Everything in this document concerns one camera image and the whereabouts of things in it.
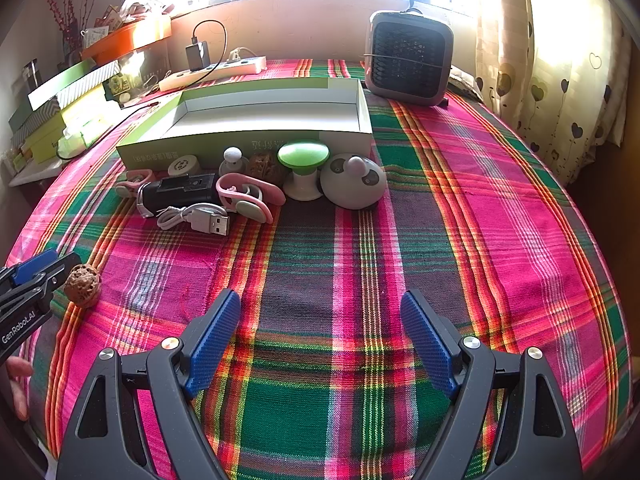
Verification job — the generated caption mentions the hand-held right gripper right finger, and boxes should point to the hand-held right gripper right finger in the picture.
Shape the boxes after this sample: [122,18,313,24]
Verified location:
[400,288,585,480]

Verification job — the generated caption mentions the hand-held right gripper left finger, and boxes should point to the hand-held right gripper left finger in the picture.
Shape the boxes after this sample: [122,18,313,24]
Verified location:
[56,288,242,480]

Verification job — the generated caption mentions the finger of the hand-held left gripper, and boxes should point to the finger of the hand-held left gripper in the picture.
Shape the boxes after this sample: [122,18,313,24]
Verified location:
[0,249,60,291]
[0,252,83,313]

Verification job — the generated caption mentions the brown walnut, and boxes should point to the brown walnut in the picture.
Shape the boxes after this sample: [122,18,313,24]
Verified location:
[65,263,102,307]
[247,152,291,186]

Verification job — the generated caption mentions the pink ear hook clip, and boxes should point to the pink ear hook clip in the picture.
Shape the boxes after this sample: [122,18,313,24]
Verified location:
[114,169,153,198]
[216,172,287,224]

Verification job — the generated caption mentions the white USB cable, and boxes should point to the white USB cable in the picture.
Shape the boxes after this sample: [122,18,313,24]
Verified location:
[156,202,233,237]

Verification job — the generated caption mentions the black electric device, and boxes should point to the black electric device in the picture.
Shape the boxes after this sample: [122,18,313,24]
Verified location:
[136,174,226,218]

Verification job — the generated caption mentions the small round beige gadget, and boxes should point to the small round beige gadget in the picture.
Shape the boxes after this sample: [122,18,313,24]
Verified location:
[167,154,202,177]

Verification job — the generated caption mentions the grey round panda gadget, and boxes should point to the grey round panda gadget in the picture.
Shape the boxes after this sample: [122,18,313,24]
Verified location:
[320,152,388,209]

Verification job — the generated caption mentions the small white knob massager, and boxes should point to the small white knob massager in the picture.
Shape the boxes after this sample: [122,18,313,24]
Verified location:
[218,146,249,178]

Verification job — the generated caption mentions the green mushroom massager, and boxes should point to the green mushroom massager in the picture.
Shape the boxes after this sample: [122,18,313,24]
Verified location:
[277,140,332,202]

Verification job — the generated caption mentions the green and white cardboard box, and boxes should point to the green and white cardboard box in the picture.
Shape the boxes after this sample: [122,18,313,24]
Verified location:
[116,78,373,173]

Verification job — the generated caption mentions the person's left hand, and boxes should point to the person's left hand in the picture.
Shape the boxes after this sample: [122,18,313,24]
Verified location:
[6,356,35,413]

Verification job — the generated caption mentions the white side table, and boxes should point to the white side table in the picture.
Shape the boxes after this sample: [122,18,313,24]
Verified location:
[7,152,68,188]

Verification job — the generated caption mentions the plaid blanket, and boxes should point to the plaid blanket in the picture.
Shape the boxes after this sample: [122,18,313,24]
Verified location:
[5,57,633,480]

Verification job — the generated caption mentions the tissue pack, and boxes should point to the tissue pack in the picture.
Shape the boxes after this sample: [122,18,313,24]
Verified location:
[57,110,118,159]

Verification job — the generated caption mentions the small green patterned box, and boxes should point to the small green patterned box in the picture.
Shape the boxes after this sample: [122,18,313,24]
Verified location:
[102,72,138,103]

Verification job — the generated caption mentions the orange storage box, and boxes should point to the orange storage box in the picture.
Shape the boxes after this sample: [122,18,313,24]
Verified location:
[80,14,173,67]

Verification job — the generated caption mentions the black charger adapter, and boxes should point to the black charger adapter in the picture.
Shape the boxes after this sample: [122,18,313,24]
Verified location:
[185,42,211,71]

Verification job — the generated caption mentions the grey pillow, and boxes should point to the grey pillow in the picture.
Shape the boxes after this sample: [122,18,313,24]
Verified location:
[446,66,483,103]

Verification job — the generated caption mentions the red flower branches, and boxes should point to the red flower branches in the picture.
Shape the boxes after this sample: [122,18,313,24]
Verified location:
[42,0,101,46]

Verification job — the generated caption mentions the white power strip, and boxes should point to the white power strip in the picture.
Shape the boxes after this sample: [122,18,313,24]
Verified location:
[158,56,267,92]

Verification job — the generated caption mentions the white plastic bag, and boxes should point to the white plastic bag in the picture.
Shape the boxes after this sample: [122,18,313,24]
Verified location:
[120,0,171,16]

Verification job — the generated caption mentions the grey portable heater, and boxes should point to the grey portable heater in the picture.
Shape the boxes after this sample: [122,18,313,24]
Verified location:
[361,9,455,107]

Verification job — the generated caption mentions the heart print curtain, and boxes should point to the heart print curtain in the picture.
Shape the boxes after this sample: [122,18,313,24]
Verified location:
[475,0,632,186]

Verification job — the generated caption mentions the black charger cable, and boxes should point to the black charger cable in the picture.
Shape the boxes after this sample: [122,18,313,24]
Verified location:
[191,20,228,83]

